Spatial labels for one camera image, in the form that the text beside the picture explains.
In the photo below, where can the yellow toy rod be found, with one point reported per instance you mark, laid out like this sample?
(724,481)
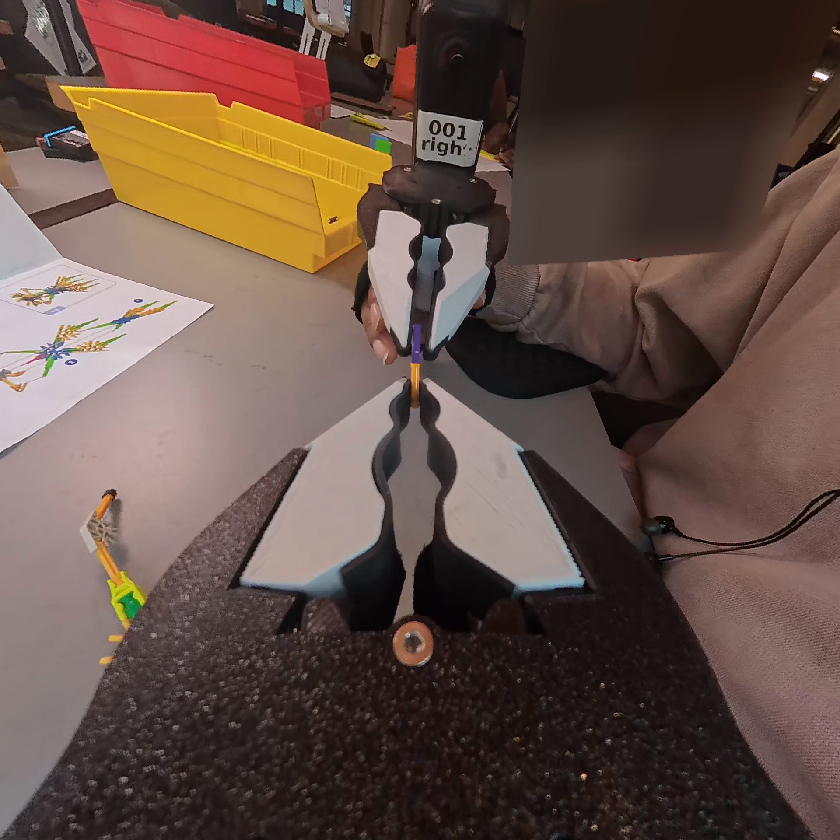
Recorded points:
(415,387)

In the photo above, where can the orange chair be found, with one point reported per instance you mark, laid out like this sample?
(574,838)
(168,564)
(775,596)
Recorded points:
(403,72)

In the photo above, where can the toy instruction sheet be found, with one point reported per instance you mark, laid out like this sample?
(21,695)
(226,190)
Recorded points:
(98,341)

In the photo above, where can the yellow plastic bin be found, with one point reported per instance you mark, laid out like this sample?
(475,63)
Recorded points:
(229,184)

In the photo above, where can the toy construction model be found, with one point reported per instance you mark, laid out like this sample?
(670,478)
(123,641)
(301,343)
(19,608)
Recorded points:
(124,594)

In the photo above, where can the white hanging banner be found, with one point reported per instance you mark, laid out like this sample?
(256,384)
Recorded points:
(328,19)

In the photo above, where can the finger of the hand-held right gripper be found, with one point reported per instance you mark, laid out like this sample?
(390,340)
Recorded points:
(390,269)
(466,275)

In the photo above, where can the purple toy connector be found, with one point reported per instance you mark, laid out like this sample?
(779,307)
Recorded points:
(416,341)

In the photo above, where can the black device with blue light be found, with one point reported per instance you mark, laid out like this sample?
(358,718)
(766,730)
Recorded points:
(69,145)

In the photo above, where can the person's right hand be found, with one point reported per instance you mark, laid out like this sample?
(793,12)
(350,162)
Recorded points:
(379,334)

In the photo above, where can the stack of red bins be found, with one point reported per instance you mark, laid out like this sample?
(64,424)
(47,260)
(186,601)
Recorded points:
(197,52)

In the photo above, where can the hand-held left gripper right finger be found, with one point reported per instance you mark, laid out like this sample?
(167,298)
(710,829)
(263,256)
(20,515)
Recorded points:
(512,525)

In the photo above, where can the green blue block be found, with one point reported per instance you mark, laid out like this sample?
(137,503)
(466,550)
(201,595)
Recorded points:
(380,144)

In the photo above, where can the printed paper sheet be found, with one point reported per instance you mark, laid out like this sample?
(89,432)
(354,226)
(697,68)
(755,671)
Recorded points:
(56,36)

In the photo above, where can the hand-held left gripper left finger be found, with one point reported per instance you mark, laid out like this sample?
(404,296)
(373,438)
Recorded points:
(308,525)

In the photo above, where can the person's beige hoodie torso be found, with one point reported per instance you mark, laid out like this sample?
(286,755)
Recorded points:
(754,525)

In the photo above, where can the cluttered work table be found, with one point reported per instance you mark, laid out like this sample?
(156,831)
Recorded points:
(354,108)

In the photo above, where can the person's right forearm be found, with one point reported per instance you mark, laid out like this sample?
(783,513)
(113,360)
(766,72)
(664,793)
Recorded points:
(623,328)

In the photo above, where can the black padded cushion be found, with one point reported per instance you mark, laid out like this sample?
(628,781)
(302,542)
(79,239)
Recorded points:
(525,361)

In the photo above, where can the grey desk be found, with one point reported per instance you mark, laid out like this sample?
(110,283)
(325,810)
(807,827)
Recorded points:
(262,394)

